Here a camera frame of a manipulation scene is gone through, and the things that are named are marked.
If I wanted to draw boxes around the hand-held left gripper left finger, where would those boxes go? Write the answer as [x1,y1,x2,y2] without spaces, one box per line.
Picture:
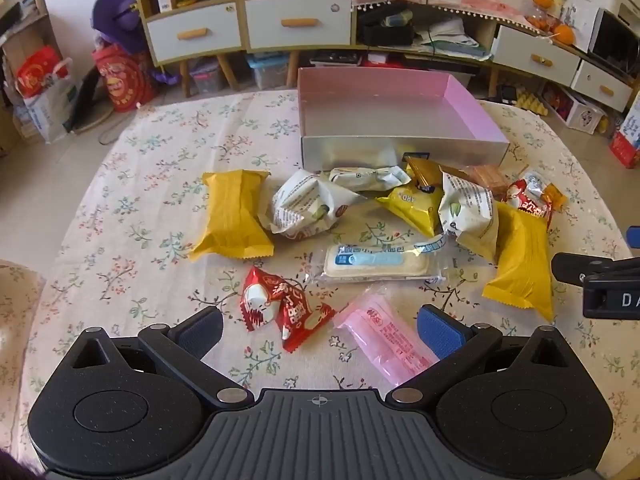
[65,306,256,407]

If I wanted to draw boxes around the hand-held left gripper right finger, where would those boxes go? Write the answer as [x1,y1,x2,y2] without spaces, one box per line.
[387,304,576,406]

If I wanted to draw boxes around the yellow snack packet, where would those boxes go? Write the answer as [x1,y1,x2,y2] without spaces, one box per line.
[189,169,276,262]
[481,202,557,322]

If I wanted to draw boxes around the pink snack packet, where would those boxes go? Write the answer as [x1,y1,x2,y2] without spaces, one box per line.
[332,287,441,378]

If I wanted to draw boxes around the clear orange snack packet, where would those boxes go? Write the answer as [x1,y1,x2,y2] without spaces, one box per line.
[522,170,569,213]

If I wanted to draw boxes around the red white candy packet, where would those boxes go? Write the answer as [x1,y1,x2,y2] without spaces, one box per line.
[505,180,553,228]
[240,266,336,352]

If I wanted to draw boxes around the white green snack packet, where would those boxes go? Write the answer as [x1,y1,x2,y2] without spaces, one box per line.
[270,169,368,241]
[439,171,501,261]

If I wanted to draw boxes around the yellow chip bag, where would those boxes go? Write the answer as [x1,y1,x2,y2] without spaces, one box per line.
[376,182,446,238]

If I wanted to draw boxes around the gold foil snack packet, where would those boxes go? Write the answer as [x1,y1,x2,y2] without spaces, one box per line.
[404,156,443,191]

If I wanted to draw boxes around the small white snack packet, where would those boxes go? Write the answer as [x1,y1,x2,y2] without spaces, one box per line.
[327,165,412,193]

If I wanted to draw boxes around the pink cardboard box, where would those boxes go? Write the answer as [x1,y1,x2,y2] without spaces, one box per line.
[297,66,511,168]

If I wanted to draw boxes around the blue white carton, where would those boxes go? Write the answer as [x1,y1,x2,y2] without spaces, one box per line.
[609,110,640,170]

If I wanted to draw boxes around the white box red print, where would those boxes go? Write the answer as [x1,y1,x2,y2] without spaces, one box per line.
[542,82,607,136]

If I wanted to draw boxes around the yellow egg tray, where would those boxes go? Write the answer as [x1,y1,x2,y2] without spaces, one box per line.
[515,87,549,117]

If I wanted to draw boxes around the black white microwave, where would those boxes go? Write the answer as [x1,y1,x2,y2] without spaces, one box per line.
[587,7,640,78]

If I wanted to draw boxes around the long wooden tv stand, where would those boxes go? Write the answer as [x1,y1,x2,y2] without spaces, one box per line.
[350,0,640,113]

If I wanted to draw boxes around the white printed paper bag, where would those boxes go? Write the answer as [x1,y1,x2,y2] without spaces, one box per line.
[560,0,601,53]

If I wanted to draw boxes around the bag of small oranges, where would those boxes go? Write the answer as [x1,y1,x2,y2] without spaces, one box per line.
[525,11,558,33]

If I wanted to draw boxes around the clear storage bin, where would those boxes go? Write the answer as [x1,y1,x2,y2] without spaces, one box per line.
[190,57,226,93]

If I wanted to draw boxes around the black flat panel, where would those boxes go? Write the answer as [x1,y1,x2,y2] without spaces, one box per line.
[64,66,118,133]

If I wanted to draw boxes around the pile of papers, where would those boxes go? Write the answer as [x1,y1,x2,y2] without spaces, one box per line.
[415,15,493,58]

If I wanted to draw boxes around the red gift bag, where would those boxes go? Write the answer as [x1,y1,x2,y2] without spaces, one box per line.
[92,44,157,113]

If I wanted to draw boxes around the clear bin blue lid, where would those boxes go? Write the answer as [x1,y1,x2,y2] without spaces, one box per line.
[247,52,291,91]

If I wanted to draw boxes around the white paper shopping bag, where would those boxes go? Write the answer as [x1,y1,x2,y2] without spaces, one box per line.
[14,45,82,143]

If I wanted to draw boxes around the clear bin dark contents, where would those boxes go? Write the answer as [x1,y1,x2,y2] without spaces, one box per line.
[311,51,360,67]

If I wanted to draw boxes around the black case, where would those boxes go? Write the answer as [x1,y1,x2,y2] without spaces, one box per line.
[357,2,416,47]

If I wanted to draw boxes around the purple plush toy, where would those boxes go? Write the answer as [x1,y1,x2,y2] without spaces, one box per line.
[91,0,182,86]

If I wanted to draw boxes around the wooden desk shelf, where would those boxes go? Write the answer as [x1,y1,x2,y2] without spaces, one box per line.
[0,0,56,151]

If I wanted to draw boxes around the white drawer wooden handle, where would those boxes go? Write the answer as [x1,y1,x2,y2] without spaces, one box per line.
[244,0,353,52]
[146,2,244,66]
[571,60,635,113]
[492,25,582,86]

